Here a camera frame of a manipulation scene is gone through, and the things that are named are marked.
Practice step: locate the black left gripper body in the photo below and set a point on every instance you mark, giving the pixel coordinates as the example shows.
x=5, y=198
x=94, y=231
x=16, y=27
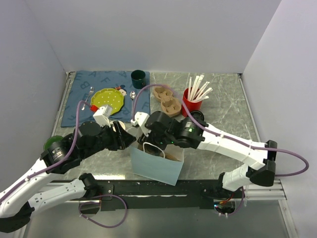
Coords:
x=107, y=140

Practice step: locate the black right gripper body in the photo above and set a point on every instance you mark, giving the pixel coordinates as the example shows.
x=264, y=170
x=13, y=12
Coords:
x=153, y=138

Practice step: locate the light blue paper bag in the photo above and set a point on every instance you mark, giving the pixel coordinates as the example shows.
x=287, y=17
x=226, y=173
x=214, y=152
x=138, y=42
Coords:
x=157, y=168

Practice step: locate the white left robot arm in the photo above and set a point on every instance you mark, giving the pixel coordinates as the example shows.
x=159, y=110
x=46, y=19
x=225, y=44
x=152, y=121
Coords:
x=23, y=199

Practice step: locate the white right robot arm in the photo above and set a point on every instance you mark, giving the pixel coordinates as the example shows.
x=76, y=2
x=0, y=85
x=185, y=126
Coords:
x=258, y=164

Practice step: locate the brown pulp cup carrier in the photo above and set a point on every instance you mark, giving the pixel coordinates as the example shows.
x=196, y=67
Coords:
x=169, y=104

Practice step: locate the red cup holder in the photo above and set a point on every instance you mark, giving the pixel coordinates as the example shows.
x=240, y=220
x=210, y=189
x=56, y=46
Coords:
x=190, y=105

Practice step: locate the stack of black lids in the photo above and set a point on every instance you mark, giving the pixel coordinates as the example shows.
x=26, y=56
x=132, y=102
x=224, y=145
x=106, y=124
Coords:
x=197, y=116

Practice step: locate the yellow-green dotted plate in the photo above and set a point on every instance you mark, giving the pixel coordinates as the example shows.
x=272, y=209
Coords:
x=109, y=96

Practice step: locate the silver spoon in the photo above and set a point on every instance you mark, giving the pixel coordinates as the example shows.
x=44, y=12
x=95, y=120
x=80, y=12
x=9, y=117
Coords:
x=132, y=95

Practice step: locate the silver fork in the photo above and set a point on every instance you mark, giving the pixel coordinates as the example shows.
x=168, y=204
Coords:
x=89, y=95

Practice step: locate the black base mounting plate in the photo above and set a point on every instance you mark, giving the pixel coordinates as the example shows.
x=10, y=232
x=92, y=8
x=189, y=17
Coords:
x=150, y=194

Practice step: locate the dark green mug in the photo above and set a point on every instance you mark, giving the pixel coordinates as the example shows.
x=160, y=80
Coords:
x=138, y=78

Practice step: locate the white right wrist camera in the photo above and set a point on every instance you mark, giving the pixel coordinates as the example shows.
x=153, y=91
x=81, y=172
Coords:
x=139, y=121

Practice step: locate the aluminium frame rail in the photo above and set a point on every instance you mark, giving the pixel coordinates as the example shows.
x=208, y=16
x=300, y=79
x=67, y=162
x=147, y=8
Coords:
x=256, y=192

